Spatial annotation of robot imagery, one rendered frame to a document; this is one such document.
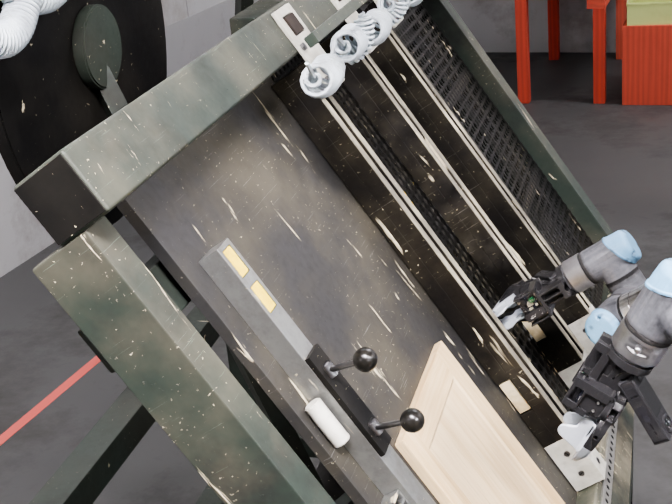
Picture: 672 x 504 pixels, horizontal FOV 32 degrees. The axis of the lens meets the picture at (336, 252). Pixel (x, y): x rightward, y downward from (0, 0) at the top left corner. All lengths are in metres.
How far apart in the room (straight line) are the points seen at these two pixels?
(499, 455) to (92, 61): 1.17
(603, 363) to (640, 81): 6.79
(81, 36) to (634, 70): 6.29
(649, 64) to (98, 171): 7.08
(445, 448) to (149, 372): 0.70
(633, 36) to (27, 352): 4.75
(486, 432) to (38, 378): 3.32
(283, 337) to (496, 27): 8.52
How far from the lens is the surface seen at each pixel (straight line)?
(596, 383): 1.75
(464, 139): 2.91
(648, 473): 4.28
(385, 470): 1.89
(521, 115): 3.56
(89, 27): 2.55
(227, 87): 1.97
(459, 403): 2.26
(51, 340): 5.69
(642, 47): 8.41
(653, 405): 1.77
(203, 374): 1.59
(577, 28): 10.06
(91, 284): 1.59
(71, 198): 1.54
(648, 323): 1.68
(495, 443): 2.32
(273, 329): 1.81
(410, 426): 1.78
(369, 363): 1.74
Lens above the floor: 2.35
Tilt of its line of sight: 22 degrees down
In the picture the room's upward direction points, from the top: 6 degrees counter-clockwise
